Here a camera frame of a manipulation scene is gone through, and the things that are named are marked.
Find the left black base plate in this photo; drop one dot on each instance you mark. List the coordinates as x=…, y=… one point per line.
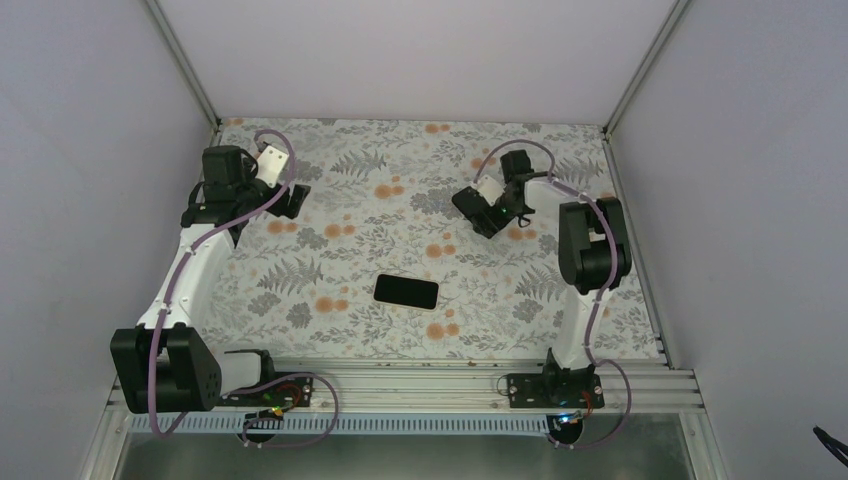
x=284, y=395

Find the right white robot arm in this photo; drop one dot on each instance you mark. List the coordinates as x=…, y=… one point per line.
x=593, y=257

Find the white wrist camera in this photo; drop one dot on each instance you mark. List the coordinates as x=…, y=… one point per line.
x=271, y=162
x=490, y=189

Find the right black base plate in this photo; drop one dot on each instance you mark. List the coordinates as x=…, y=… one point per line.
x=533, y=391

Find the phone with pink case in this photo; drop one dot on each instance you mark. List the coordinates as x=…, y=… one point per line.
x=406, y=292

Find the black object at edge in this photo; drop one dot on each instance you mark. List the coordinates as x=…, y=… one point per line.
x=834, y=446

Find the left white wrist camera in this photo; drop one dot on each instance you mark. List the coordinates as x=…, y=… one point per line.
x=271, y=162

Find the aluminium rail frame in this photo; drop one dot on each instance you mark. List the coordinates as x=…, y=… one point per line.
x=475, y=387

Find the grey slotted cable duct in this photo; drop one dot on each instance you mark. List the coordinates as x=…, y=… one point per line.
x=313, y=424

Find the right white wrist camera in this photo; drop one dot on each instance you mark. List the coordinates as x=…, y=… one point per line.
x=490, y=189

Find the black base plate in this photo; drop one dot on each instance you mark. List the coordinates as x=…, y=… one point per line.
x=533, y=391
x=284, y=395

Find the black phone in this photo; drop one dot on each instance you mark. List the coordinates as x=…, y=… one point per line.
x=486, y=220

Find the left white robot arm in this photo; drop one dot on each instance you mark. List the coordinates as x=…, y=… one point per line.
x=163, y=365

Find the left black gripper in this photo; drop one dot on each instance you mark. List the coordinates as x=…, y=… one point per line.
x=299, y=193

